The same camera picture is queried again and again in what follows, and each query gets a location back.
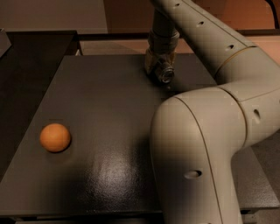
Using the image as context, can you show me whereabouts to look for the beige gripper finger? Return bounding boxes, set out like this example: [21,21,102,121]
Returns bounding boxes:
[144,48,159,74]
[166,51,176,67]

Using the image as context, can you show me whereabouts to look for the silver green 7up can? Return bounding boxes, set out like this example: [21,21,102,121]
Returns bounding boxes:
[155,62,174,83]

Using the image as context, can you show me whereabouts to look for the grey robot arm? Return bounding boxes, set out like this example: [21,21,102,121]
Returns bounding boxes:
[150,0,280,224]

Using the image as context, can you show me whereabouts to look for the orange fruit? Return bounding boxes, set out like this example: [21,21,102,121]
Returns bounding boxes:
[39,123,71,153]

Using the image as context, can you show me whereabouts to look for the black cable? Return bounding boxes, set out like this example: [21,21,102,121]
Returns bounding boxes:
[264,0,280,30]

